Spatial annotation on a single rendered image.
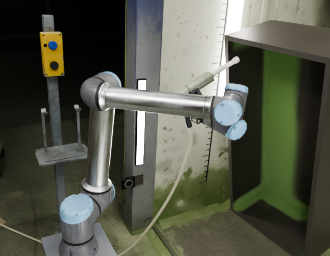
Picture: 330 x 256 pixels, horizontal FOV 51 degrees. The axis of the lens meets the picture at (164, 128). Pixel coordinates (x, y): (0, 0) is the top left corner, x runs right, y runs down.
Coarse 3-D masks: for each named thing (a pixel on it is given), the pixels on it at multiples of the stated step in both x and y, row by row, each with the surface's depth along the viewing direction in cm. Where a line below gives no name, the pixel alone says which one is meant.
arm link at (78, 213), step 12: (72, 204) 160; (84, 204) 160; (96, 204) 168; (72, 216) 155; (84, 216) 157; (96, 216) 166; (72, 228) 157; (84, 228) 159; (72, 240) 160; (84, 240) 162
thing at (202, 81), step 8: (224, 64) 171; (232, 64) 171; (208, 72) 166; (216, 72) 167; (192, 80) 164; (200, 80) 162; (208, 80) 165; (184, 88) 160; (192, 88) 161; (200, 88) 164
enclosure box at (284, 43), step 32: (256, 32) 176; (288, 32) 170; (320, 32) 164; (256, 64) 200; (288, 64) 195; (320, 64) 178; (256, 96) 210; (288, 96) 204; (320, 96) 186; (256, 128) 221; (288, 128) 213; (320, 128) 150; (256, 160) 234; (288, 160) 223; (320, 160) 157; (256, 192) 248; (288, 192) 235; (320, 192) 169; (256, 224) 224; (288, 224) 221; (320, 224) 183
